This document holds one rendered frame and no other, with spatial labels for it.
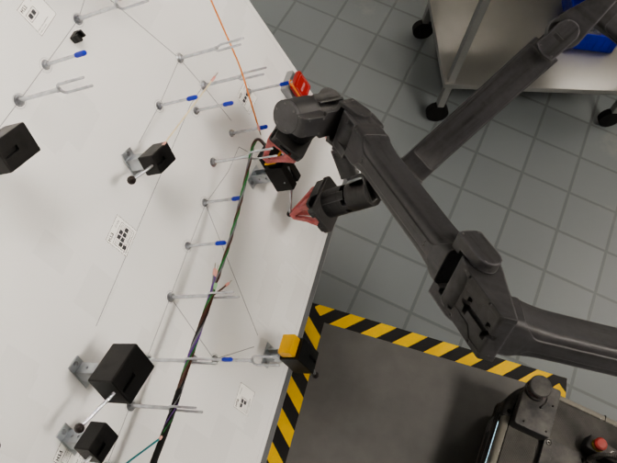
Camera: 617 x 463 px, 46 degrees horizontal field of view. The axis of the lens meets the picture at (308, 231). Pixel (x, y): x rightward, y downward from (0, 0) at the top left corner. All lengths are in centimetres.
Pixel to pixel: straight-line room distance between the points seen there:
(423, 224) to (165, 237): 45
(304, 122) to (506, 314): 48
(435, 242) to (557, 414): 144
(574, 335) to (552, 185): 217
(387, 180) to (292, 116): 20
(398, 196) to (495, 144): 207
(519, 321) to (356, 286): 172
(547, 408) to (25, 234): 168
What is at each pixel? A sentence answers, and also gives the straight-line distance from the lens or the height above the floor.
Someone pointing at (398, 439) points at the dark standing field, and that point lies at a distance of 247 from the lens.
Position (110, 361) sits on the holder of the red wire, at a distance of 107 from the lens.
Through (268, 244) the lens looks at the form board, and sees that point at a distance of 150.
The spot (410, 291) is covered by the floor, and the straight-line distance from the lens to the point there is 267.
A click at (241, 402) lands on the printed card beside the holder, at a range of 142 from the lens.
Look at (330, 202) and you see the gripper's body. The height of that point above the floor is 114.
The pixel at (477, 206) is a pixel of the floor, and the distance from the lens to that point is 294.
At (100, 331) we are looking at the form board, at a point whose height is 125.
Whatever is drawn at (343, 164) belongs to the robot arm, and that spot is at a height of 122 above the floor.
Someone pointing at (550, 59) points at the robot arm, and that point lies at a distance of 132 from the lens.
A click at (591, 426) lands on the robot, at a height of 24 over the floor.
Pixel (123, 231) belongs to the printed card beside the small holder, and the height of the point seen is 128.
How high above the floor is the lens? 232
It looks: 59 degrees down
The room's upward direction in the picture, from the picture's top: 14 degrees clockwise
